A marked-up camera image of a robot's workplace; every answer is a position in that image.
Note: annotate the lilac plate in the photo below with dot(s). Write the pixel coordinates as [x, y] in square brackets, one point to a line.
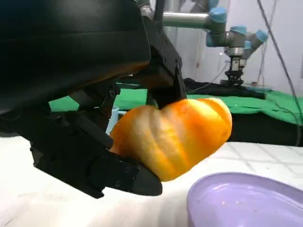
[248, 205]

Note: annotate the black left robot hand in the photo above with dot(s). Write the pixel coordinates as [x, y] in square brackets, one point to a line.
[59, 47]

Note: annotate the green cloth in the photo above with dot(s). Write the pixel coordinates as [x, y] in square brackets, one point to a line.
[260, 106]

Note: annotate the black cloth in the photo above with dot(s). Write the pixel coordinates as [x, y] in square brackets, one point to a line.
[260, 130]

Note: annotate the black upright pole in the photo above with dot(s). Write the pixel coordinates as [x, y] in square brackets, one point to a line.
[159, 11]

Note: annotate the black fabric pile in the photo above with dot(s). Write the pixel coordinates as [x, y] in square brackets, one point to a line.
[213, 88]

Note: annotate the orange white toy bread roll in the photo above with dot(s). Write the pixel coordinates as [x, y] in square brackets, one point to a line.
[177, 142]

